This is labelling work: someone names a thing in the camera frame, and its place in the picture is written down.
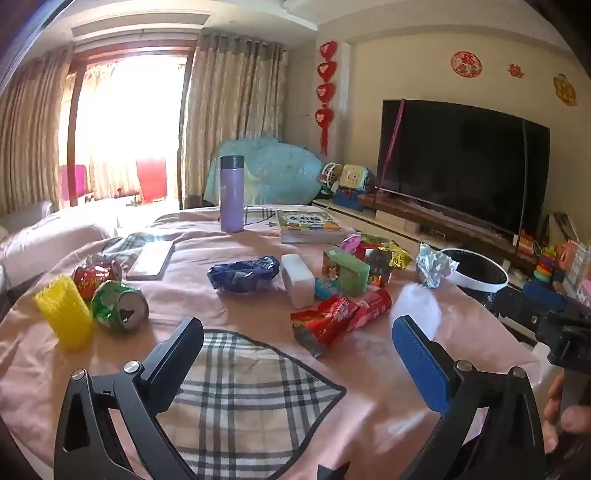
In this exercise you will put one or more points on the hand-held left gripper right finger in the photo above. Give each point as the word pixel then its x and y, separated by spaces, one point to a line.
pixel 418 364

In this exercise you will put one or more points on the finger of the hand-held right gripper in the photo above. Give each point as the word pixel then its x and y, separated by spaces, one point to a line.
pixel 519 309
pixel 545 296

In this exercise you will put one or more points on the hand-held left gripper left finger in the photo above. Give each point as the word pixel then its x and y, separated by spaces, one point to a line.
pixel 183 351

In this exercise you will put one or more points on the white bin with black liner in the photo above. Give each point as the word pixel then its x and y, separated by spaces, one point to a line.
pixel 490 281

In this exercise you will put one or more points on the blue plastic toy package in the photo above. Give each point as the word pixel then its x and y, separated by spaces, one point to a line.
pixel 325 289

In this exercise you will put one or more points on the person's right hand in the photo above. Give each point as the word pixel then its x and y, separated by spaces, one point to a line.
pixel 554 401

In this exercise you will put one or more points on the orange plastic toy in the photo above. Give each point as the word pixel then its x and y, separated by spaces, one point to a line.
pixel 567 258

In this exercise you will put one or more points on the colourful xylophone toy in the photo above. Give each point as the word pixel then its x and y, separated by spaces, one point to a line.
pixel 526 243

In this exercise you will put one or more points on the pink blanket with plaid patches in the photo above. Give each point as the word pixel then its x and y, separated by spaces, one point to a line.
pixel 240 323

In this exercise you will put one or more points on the red chips tube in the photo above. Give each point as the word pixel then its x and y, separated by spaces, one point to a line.
pixel 375 304

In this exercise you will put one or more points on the crushed green can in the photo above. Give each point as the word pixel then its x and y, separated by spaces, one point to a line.
pixel 111 305

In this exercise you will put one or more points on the crumpled silver foil wrapper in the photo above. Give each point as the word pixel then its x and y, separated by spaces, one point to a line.
pixel 434 266

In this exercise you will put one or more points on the blue snack wrapper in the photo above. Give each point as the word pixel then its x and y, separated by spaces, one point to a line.
pixel 240 274

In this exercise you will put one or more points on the white smartphone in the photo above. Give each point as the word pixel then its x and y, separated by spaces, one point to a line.
pixel 150 261

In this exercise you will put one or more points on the red snack bag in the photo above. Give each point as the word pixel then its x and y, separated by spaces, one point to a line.
pixel 92 277
pixel 323 323

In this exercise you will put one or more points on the red milk carton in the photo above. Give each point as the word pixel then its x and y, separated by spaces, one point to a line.
pixel 378 267

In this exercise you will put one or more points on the yellow foil snack bag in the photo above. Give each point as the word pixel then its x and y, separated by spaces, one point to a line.
pixel 400 257

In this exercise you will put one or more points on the green carton box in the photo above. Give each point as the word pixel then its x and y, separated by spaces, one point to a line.
pixel 346 273

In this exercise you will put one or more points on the yellow spiky roller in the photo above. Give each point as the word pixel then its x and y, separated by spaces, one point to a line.
pixel 62 314

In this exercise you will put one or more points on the white foam block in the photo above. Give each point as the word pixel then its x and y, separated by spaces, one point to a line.
pixel 298 281

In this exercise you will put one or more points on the television cabinet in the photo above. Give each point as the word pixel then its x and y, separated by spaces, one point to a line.
pixel 415 217

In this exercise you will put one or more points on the black television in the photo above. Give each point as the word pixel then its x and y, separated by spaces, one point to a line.
pixel 461 161

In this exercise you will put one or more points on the purple thermos bottle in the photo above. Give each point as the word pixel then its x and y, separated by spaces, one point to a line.
pixel 232 198

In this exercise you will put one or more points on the red chair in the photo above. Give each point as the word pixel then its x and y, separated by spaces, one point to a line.
pixel 151 180

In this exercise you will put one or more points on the green cover picture book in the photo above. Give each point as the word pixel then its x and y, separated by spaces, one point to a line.
pixel 309 221

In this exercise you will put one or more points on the blue toy truck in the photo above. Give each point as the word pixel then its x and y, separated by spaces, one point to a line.
pixel 347 198

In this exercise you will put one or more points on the teal cube toy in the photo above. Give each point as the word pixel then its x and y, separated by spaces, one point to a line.
pixel 355 177

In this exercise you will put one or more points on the teal quilt bundle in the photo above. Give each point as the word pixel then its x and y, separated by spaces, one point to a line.
pixel 277 170

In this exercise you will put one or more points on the magenta chair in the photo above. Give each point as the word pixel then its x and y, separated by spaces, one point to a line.
pixel 74 180

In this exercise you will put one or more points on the white red ball toy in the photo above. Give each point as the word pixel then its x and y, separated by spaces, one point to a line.
pixel 330 177

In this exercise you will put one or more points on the pink stick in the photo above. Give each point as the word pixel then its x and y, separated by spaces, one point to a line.
pixel 392 138

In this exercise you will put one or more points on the sheer patterned curtain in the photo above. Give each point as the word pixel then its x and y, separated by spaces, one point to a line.
pixel 124 120

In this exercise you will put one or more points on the beige curtain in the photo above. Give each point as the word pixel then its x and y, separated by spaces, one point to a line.
pixel 32 138
pixel 231 92

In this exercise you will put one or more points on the red heart hanging decoration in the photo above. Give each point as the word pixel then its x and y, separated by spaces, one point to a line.
pixel 326 92

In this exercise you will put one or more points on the yellow red wall sticker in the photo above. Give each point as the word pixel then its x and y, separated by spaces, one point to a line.
pixel 565 90

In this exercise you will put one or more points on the small red wall sticker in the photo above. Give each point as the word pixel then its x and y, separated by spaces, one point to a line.
pixel 515 70

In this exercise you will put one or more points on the round red wall sticker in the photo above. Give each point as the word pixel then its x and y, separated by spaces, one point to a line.
pixel 466 63

